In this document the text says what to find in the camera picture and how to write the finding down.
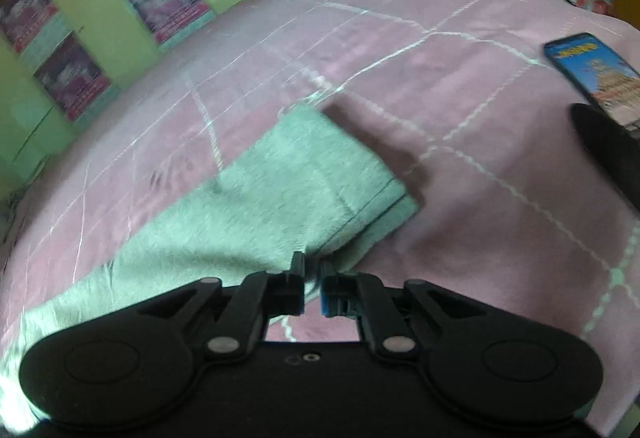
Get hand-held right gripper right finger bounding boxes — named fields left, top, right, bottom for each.
left=321, top=271, right=490, bottom=362

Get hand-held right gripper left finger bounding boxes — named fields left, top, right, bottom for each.
left=139, top=251, right=306, bottom=360

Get grey-green fluffy pants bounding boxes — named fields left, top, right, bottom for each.
left=0, top=105, right=421, bottom=434

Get pink checked bedspread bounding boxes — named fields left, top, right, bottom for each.
left=0, top=0, right=640, bottom=438

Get black stand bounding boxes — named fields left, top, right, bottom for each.
left=570, top=103, right=640, bottom=214

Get green wardrobe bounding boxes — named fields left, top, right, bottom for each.
left=0, top=0, right=287, bottom=181

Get smartphone with lit screen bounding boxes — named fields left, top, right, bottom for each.
left=543, top=32, right=640, bottom=134

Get pink wall poster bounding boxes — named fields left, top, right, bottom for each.
left=124, top=0, right=212, bottom=45
left=34, top=34, right=112, bottom=120
left=0, top=0, right=57, bottom=55

